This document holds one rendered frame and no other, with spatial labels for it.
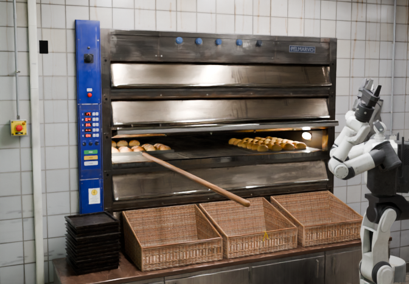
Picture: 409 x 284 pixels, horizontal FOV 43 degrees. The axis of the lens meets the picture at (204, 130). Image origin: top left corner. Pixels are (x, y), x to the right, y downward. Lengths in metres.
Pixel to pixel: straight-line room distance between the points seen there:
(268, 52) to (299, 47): 0.28
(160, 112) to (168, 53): 0.42
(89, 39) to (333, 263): 2.31
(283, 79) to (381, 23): 1.08
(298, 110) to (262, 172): 0.58
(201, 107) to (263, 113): 0.51
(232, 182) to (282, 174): 0.44
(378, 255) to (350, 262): 0.76
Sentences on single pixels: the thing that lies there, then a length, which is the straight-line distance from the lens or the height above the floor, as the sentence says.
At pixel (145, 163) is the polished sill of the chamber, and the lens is 3.68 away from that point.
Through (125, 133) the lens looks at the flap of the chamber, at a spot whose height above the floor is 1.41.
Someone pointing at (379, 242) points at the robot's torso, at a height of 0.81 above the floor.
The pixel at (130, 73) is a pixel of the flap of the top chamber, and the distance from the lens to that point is 3.61.
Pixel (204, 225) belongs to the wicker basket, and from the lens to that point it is 3.69.
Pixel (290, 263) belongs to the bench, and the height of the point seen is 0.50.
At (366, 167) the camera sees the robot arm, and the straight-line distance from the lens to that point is 2.95.
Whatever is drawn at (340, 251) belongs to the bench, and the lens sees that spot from 3.95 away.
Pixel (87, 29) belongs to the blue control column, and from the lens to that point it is 3.52.
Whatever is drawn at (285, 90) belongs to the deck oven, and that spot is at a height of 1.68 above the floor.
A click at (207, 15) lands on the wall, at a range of 3.83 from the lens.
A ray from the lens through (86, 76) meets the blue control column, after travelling 3.51.
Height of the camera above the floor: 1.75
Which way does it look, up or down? 5 degrees down
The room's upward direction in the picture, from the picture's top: straight up
